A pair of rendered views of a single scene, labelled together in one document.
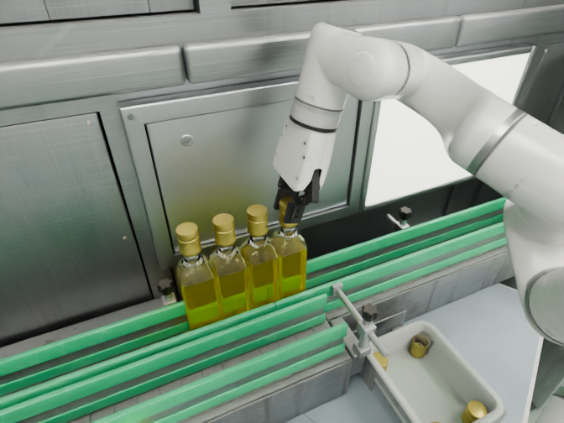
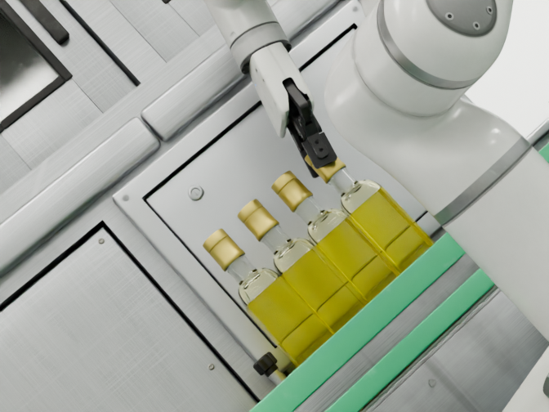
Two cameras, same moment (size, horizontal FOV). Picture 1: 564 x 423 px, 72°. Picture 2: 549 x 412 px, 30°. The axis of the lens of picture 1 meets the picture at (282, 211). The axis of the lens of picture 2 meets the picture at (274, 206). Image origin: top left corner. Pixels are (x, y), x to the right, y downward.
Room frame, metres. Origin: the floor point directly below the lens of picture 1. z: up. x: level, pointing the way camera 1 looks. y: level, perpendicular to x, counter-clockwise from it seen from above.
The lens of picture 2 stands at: (-0.76, -0.21, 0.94)
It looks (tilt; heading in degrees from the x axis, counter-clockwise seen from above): 9 degrees up; 12
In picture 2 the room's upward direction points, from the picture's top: 42 degrees counter-clockwise
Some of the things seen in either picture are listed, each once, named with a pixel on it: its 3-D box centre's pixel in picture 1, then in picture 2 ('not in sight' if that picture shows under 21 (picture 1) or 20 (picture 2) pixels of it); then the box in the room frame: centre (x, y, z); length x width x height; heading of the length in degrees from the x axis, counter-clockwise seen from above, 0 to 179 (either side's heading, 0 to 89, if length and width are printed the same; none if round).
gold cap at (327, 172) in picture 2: (289, 211); (324, 162); (0.54, -0.01, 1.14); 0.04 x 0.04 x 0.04
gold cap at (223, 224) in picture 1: (224, 229); (257, 219); (0.49, 0.09, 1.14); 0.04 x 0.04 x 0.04
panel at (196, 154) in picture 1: (357, 148); (423, 88); (0.75, -0.16, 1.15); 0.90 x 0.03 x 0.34; 114
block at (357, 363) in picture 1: (347, 345); not in sight; (0.47, -0.13, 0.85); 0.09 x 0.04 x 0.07; 24
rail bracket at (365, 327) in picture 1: (357, 321); not in sight; (0.46, -0.14, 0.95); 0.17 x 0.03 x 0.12; 24
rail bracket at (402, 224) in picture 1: (395, 227); not in sight; (0.74, -0.28, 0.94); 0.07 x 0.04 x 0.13; 24
